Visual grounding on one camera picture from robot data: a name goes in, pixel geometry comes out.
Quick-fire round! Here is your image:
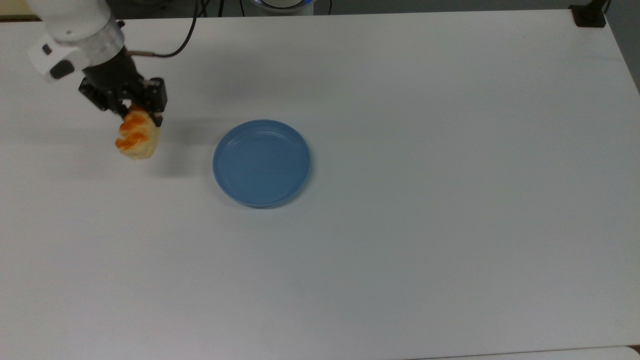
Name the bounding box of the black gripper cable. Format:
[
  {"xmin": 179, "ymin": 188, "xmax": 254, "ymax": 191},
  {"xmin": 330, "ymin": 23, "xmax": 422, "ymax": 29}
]
[{"xmin": 125, "ymin": 0, "xmax": 211, "ymax": 59}]

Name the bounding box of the blue round plate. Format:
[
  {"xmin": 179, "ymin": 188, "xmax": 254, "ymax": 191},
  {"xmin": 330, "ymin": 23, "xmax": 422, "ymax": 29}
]
[{"xmin": 212, "ymin": 119, "xmax": 312, "ymax": 209}]

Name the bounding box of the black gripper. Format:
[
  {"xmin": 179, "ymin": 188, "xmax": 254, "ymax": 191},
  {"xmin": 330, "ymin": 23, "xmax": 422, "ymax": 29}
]
[{"xmin": 78, "ymin": 51, "xmax": 168, "ymax": 127}]

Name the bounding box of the bread with orange topping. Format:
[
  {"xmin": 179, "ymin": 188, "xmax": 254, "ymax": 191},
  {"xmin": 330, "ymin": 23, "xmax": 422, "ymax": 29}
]
[{"xmin": 115, "ymin": 104, "xmax": 163, "ymax": 162}]

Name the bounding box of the white table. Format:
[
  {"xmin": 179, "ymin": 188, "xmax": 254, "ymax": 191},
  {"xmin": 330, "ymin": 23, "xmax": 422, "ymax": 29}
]
[{"xmin": 415, "ymin": 344, "xmax": 640, "ymax": 360}]

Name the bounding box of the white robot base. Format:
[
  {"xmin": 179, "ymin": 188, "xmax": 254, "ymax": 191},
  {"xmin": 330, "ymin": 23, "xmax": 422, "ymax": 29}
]
[{"xmin": 249, "ymin": 0, "xmax": 317, "ymax": 16}]

